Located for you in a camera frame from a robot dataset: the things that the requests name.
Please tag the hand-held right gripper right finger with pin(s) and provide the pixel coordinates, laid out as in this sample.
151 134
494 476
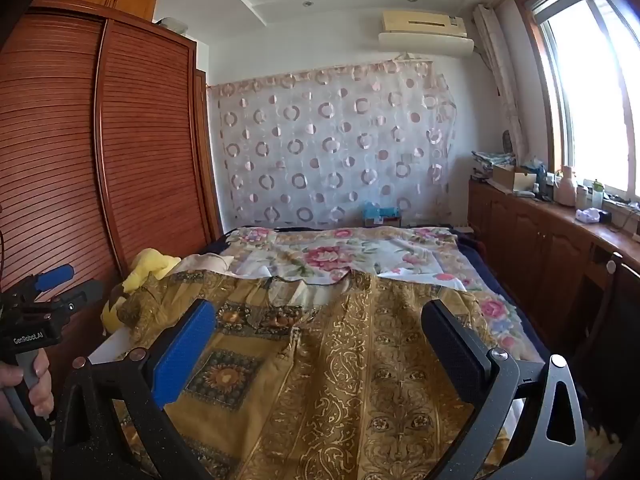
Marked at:
450 345

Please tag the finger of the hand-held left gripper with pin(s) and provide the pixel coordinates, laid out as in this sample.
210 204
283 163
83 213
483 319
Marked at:
55 276
80 296

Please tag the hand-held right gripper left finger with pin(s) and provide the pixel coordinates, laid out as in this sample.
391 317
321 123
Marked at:
182 355

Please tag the gold patterned garment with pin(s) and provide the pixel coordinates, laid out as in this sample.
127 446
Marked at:
325 360

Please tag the person's left hand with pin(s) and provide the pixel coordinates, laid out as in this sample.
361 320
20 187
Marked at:
42 385

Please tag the yellow plush toy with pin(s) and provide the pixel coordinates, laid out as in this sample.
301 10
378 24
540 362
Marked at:
145 265

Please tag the pale pink pillow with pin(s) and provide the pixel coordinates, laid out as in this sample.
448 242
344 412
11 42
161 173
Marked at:
205 262

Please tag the long wooden sideboard cabinet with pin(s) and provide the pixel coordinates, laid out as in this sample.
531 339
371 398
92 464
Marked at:
540 250

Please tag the slatted wooden wardrobe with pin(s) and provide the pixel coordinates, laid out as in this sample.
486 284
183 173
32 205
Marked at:
125 160

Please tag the teal box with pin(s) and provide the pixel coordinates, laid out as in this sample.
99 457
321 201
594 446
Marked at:
380 214

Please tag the rose-print floral blanket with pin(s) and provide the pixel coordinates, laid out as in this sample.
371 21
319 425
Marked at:
330 255

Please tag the black chair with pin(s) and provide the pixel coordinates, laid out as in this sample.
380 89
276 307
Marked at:
615 335

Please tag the cardboard box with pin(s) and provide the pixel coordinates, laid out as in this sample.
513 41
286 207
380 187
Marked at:
510 177

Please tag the stack of folded cloths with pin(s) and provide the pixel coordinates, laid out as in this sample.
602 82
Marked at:
487 160

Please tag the white crumpled tissue pack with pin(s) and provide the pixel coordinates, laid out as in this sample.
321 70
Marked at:
587 215

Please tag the blue plastic package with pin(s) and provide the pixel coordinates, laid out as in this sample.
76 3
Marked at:
532 169

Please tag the white bottle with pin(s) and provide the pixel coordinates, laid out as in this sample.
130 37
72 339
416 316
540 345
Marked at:
581 197

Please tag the small black device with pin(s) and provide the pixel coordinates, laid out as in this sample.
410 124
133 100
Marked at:
605 217

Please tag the green-capped bottle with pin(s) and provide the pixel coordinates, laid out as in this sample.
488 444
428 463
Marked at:
598 195

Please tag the brown woven ornament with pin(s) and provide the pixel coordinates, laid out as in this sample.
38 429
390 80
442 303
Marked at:
508 141

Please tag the circle-print sheer curtain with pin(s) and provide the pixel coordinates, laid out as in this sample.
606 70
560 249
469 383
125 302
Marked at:
330 145

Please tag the white gathered window curtain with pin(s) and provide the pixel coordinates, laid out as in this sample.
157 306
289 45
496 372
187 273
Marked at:
502 85

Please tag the grey bundle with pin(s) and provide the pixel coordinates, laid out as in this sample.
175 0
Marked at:
172 25

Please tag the wooden framed window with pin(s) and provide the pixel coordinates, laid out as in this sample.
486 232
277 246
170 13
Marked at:
590 100

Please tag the cream wall air conditioner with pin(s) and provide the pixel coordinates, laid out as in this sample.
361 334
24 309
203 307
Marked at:
425 35

